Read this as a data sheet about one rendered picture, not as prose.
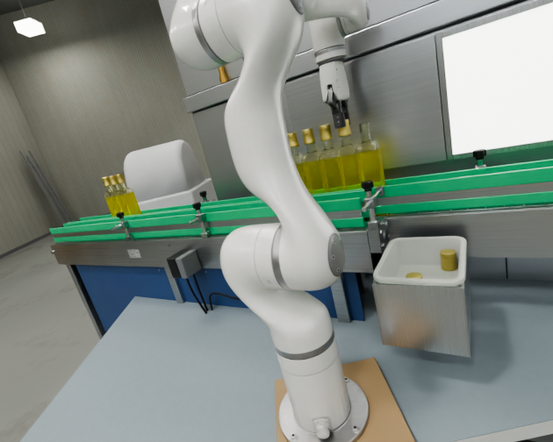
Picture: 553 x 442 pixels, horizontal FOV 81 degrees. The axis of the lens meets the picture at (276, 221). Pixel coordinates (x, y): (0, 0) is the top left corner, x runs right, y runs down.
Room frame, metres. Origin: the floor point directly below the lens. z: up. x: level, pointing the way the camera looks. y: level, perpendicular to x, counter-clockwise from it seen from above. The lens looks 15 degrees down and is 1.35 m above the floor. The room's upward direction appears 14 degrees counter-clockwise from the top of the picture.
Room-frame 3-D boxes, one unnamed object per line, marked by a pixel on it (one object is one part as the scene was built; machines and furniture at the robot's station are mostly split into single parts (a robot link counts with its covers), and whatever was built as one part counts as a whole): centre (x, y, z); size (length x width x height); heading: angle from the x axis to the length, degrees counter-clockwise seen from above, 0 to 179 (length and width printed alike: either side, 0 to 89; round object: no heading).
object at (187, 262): (1.14, 0.37, 0.96); 0.08 x 0.08 x 0.08; 56
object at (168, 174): (3.25, 0.94, 0.74); 0.75 x 0.69 x 1.48; 176
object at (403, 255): (0.66, -0.30, 0.97); 0.22 x 0.17 x 0.09; 146
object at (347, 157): (0.95, -0.25, 1.16); 0.06 x 0.06 x 0.21; 56
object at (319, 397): (0.55, 0.00, 0.87); 0.19 x 0.19 x 0.18
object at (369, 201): (0.80, -0.26, 1.12); 0.17 x 0.03 x 0.12; 146
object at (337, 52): (0.95, -0.25, 1.50); 0.09 x 0.08 x 0.03; 146
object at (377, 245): (0.82, -0.26, 1.02); 0.09 x 0.04 x 0.07; 146
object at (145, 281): (1.35, 0.43, 0.84); 1.59 x 0.18 x 0.18; 56
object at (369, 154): (0.92, -0.30, 1.16); 0.06 x 0.06 x 0.21; 57
